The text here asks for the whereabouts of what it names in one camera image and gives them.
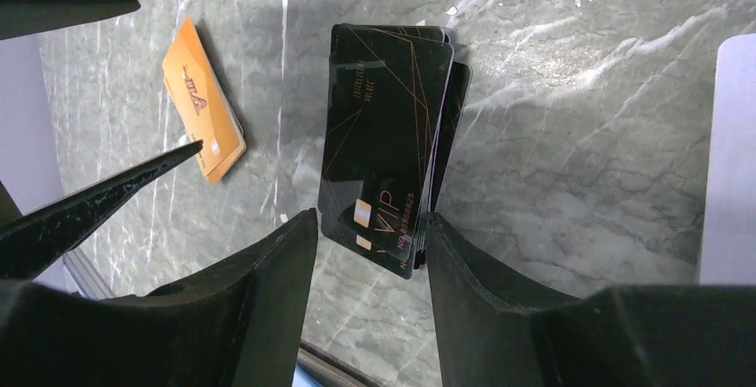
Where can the silver credit card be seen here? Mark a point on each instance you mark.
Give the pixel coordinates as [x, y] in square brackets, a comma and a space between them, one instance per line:
[728, 242]

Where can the gold credit card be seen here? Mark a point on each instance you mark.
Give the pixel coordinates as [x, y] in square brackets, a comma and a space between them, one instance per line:
[201, 103]

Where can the black credit card stack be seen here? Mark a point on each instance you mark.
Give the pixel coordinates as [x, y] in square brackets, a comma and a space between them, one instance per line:
[394, 101]

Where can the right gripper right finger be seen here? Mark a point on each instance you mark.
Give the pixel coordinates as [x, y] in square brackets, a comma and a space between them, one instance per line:
[497, 327]

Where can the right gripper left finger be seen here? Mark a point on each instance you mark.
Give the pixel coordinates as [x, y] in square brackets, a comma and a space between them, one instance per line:
[237, 322]

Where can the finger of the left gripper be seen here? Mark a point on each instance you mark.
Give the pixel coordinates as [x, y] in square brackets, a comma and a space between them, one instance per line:
[32, 243]
[28, 17]

